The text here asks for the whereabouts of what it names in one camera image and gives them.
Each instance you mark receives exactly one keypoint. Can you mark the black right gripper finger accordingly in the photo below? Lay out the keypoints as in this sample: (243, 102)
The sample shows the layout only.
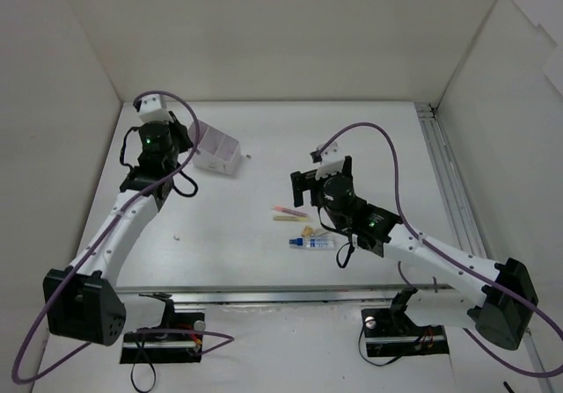
(303, 197)
(303, 180)

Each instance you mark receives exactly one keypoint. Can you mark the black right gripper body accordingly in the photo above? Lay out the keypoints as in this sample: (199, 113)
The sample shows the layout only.
(310, 182)

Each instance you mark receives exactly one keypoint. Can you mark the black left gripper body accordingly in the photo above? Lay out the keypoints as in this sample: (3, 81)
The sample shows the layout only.
(180, 130)

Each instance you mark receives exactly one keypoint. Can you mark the pink purple highlighter pen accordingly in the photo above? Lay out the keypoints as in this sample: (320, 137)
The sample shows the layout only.
(289, 211)

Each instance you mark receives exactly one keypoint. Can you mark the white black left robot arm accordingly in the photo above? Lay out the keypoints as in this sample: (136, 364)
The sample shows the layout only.
(82, 298)

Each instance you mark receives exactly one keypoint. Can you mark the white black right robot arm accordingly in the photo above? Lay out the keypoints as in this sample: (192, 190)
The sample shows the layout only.
(496, 291)

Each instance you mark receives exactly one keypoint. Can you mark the yellow highlighter pen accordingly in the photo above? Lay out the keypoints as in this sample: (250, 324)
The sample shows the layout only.
(291, 218)

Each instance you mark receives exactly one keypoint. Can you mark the yellow eraser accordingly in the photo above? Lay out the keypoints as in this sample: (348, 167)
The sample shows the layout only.
(307, 231)

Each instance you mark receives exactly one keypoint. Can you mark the blue white correction pen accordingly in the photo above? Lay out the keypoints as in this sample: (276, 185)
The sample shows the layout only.
(312, 243)

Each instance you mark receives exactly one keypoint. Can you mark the white divided organizer box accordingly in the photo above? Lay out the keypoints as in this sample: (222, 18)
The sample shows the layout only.
(216, 151)

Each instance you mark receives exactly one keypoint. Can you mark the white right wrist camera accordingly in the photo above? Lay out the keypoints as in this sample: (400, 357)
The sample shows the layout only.
(331, 162)

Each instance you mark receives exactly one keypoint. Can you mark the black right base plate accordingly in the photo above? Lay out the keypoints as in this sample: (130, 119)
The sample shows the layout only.
(387, 338)

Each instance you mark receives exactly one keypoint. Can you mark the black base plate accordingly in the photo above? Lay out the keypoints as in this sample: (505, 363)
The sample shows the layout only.
(167, 348)
(387, 338)

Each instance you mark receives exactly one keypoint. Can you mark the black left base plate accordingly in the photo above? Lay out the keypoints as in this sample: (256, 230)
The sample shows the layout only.
(167, 348)

